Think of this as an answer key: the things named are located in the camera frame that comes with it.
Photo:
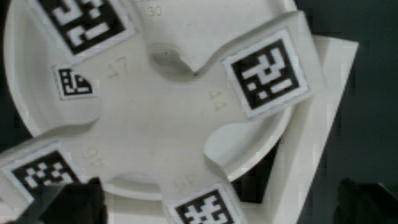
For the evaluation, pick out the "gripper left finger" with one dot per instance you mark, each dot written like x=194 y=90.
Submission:
x=68 y=204

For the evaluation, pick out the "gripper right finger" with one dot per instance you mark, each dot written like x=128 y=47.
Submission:
x=366 y=203

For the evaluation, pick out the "white cross-shaped table base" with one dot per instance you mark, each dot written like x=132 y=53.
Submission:
x=160 y=116

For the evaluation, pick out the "white round table top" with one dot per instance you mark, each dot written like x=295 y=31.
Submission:
x=196 y=23

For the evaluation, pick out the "white cylindrical table leg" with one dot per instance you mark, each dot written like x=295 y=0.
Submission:
x=169 y=62

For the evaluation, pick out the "white right barrier block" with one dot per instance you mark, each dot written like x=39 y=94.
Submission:
x=284 y=142

